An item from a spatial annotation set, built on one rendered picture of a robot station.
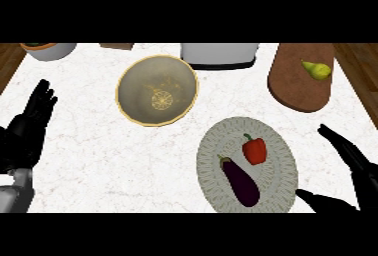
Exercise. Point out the brown wooden cutting board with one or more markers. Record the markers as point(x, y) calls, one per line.
point(300, 83)

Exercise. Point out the small brown wooden block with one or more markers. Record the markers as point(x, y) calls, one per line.
point(117, 45)

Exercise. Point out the purple eggplant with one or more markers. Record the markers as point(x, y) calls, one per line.
point(241, 183)

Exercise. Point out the yellow-green pear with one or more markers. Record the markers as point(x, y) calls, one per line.
point(318, 70)

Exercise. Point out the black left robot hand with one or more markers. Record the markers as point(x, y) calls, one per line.
point(27, 126)

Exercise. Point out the grey pot with orange rim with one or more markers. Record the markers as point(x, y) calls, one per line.
point(49, 50)

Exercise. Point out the grey bowl with gold rim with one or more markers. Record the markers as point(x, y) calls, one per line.
point(157, 90)

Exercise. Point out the red bell pepper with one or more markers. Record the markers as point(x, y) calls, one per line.
point(254, 150)

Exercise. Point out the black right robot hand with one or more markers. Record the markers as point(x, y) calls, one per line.
point(356, 166)

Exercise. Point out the white appliance with black base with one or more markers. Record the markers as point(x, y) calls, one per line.
point(219, 55)

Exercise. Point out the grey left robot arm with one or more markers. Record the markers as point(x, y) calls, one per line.
point(15, 193)

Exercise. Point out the round grey woven placemat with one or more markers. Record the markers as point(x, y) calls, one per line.
point(281, 166)

